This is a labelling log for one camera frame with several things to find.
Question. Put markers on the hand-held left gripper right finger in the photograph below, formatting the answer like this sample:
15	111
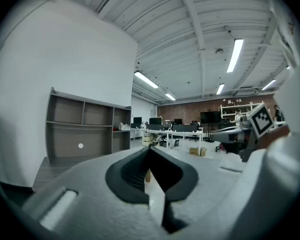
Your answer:
175	176

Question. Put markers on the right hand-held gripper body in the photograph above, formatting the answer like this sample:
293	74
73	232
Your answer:
258	121

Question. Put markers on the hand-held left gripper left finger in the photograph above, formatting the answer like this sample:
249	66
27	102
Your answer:
130	176

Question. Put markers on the white pack of tissues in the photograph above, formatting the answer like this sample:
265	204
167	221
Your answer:
124	126

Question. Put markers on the grey wooden shelf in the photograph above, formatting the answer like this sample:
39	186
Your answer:
65	136

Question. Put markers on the person's right forearm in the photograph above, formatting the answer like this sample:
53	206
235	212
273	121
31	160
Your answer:
273	136

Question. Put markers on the cardboard box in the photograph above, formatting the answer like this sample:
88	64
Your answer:
194	151
148	176
203	151

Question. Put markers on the ceiling air conditioner unit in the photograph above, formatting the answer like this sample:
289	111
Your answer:
246	91

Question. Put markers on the long ceiling light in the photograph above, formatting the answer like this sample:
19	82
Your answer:
220	89
170	96
235	55
268	84
145	79

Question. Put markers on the black office chair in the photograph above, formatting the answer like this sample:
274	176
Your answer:
162	140

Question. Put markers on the long white office desk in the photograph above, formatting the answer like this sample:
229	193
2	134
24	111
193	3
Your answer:
180	132

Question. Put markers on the large black television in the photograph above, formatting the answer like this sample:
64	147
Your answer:
210	117

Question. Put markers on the small red object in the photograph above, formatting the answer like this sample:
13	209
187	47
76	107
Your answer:
115	128

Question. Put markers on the black computer monitor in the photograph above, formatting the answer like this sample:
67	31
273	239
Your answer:
155	120
137	121
178	121

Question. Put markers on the round white sticker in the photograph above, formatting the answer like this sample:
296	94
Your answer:
80	145

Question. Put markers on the person's white shirt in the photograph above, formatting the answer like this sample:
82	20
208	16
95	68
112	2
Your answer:
290	174

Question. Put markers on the white wall rack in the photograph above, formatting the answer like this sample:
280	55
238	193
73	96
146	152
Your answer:
236	106

